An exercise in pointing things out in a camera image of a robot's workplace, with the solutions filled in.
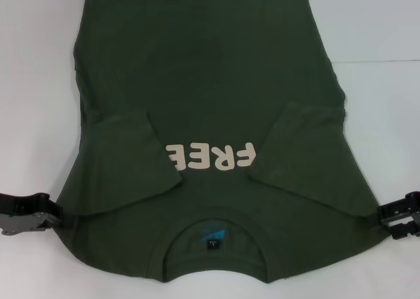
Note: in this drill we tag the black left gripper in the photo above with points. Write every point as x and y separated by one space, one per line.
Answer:
19 213

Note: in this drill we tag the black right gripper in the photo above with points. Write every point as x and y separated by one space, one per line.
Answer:
415 210

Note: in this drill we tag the dark green FREE T-shirt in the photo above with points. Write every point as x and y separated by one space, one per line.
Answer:
213 82

